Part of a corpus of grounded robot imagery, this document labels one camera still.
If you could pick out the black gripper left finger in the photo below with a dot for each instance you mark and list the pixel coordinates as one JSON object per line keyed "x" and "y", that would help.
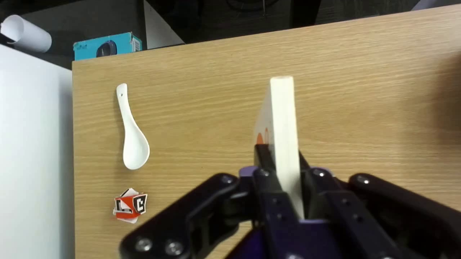
{"x": 210, "y": 210}

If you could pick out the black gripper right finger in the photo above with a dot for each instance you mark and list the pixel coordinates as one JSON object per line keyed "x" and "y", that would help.
{"x": 383, "y": 210}

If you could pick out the white red box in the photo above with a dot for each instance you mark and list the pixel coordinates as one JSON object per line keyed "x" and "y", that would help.
{"x": 282, "y": 134}

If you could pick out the teal product box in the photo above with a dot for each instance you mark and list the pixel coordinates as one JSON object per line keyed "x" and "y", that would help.
{"x": 115, "y": 46}

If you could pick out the small red white black card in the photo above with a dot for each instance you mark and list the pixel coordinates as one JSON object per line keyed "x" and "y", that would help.
{"x": 130, "y": 206}

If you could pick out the white ceramic spoon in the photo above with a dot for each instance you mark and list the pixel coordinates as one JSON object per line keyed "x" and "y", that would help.
{"x": 134, "y": 148}

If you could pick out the white cabinet side panel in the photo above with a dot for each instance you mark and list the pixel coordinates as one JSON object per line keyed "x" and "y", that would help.
{"x": 160, "y": 30}

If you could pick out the white paper roll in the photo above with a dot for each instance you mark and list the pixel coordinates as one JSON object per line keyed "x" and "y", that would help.
{"x": 29, "y": 33}

